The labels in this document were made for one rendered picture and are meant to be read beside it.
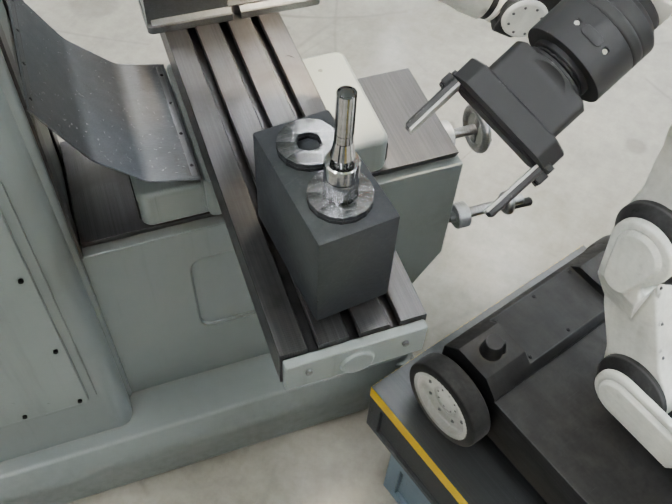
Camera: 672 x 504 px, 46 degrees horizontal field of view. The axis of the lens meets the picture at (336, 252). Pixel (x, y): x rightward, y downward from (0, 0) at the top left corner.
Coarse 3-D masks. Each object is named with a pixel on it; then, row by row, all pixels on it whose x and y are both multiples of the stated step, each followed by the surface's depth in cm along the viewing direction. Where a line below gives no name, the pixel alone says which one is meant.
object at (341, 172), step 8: (328, 152) 100; (328, 160) 99; (360, 160) 99; (328, 168) 98; (336, 168) 98; (344, 168) 98; (352, 168) 98; (336, 176) 98; (344, 176) 98; (352, 176) 99
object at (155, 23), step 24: (144, 0) 147; (168, 0) 148; (192, 0) 150; (216, 0) 152; (240, 0) 154; (264, 0) 156; (288, 0) 157; (312, 0) 158; (168, 24) 151; (192, 24) 153
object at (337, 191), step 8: (360, 168) 100; (328, 176) 99; (328, 184) 100; (336, 184) 99; (344, 184) 99; (352, 184) 100; (328, 192) 101; (336, 192) 101; (344, 192) 101; (352, 192) 101; (328, 200) 103; (336, 200) 102; (344, 200) 102; (352, 200) 103
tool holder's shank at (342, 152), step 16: (336, 96) 90; (352, 96) 90; (336, 112) 92; (352, 112) 91; (336, 128) 94; (352, 128) 93; (336, 144) 96; (352, 144) 96; (336, 160) 97; (352, 160) 98
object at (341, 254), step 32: (288, 128) 110; (320, 128) 111; (256, 160) 115; (288, 160) 107; (320, 160) 107; (288, 192) 105; (320, 192) 104; (288, 224) 110; (320, 224) 102; (352, 224) 102; (384, 224) 103; (288, 256) 117; (320, 256) 102; (352, 256) 106; (384, 256) 110; (320, 288) 108; (352, 288) 112; (384, 288) 117
